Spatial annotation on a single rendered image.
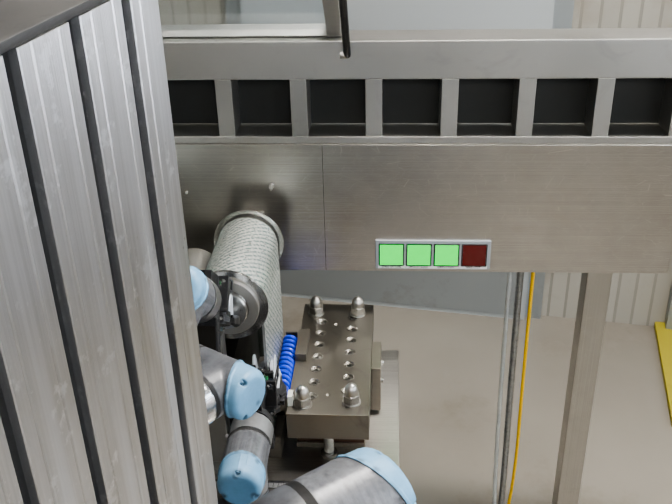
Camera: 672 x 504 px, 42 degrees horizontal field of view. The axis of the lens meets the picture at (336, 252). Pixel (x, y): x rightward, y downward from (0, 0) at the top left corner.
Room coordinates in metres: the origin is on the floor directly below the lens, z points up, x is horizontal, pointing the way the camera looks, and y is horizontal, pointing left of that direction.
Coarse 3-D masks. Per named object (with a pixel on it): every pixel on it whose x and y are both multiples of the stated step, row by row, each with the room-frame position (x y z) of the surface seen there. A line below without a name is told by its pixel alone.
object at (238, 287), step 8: (224, 280) 1.36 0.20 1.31; (240, 288) 1.35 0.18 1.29; (248, 288) 1.36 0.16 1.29; (248, 296) 1.35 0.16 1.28; (248, 304) 1.35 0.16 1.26; (256, 304) 1.35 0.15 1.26; (248, 312) 1.35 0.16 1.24; (256, 312) 1.35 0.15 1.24; (248, 320) 1.35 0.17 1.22; (232, 328) 1.35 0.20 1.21; (240, 328) 1.35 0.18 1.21; (248, 328) 1.35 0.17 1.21
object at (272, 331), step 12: (276, 276) 1.55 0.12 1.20; (276, 288) 1.54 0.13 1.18; (276, 300) 1.53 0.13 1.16; (276, 312) 1.52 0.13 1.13; (276, 324) 1.51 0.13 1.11; (264, 336) 1.36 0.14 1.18; (276, 336) 1.50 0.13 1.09; (264, 348) 1.36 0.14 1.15; (276, 348) 1.49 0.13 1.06; (264, 360) 1.37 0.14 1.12
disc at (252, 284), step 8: (216, 272) 1.37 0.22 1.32; (224, 272) 1.36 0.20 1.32; (232, 272) 1.36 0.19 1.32; (240, 280) 1.36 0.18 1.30; (248, 280) 1.36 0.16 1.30; (256, 288) 1.36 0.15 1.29; (256, 296) 1.36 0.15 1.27; (264, 296) 1.36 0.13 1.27; (264, 304) 1.36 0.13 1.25; (264, 312) 1.36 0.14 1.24; (256, 320) 1.36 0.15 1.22; (264, 320) 1.36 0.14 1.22; (256, 328) 1.36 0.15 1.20; (232, 336) 1.36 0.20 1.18; (240, 336) 1.36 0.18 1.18
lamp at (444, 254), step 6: (438, 246) 1.65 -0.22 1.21; (444, 246) 1.65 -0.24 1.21; (450, 246) 1.65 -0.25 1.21; (456, 246) 1.65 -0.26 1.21; (438, 252) 1.65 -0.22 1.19; (444, 252) 1.65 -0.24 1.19; (450, 252) 1.65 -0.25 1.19; (456, 252) 1.65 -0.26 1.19; (438, 258) 1.65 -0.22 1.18; (444, 258) 1.65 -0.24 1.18; (450, 258) 1.65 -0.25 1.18; (456, 258) 1.65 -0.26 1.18; (438, 264) 1.65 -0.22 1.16; (444, 264) 1.65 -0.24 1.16; (450, 264) 1.65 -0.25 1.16; (456, 264) 1.65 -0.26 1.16
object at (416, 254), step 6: (408, 246) 1.66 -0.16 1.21; (414, 246) 1.66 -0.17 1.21; (420, 246) 1.66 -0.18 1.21; (426, 246) 1.65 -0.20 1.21; (408, 252) 1.66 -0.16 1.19; (414, 252) 1.66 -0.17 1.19; (420, 252) 1.66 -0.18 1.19; (426, 252) 1.65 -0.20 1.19; (408, 258) 1.66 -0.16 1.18; (414, 258) 1.66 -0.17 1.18; (420, 258) 1.66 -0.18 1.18; (426, 258) 1.65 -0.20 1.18; (408, 264) 1.66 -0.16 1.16; (414, 264) 1.66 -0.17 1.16; (420, 264) 1.66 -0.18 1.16; (426, 264) 1.65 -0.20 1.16
